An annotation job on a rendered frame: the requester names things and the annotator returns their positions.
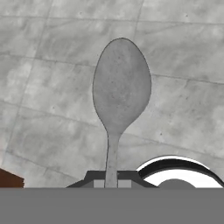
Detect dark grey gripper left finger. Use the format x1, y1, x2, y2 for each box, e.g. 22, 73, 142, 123
66, 171, 107, 189

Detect white plate with black rim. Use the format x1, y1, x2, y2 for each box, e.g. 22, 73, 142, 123
136, 155, 224, 189

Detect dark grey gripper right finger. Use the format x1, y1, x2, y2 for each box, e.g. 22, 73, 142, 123
116, 171, 158, 189

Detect grey metal spoon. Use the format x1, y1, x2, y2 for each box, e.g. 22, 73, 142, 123
92, 37, 152, 189

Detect dark brown wooden block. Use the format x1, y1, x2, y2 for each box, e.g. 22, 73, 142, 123
0, 167, 25, 189

